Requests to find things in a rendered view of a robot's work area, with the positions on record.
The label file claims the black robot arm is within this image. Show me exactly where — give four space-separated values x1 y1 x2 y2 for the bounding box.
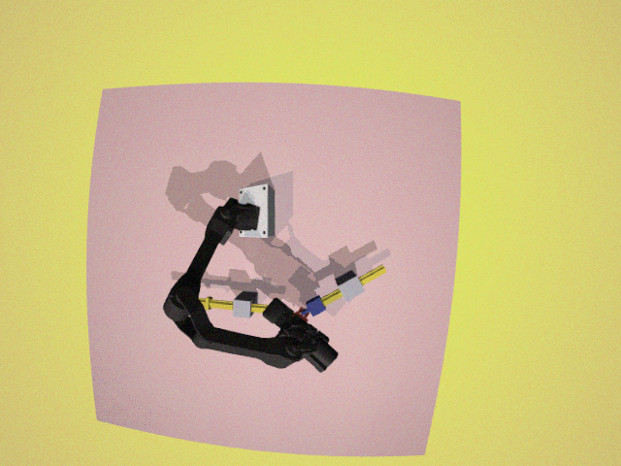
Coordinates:
163 197 338 373

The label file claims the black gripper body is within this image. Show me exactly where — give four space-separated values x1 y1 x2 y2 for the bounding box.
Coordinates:
263 298 329 344

